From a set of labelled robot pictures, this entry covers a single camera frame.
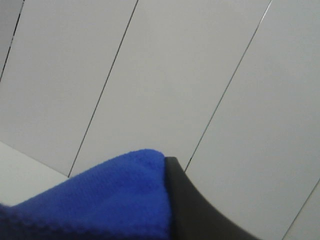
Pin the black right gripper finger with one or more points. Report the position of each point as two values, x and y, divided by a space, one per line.
193 217

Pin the blue microfibre towel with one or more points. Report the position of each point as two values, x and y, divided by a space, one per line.
123 198

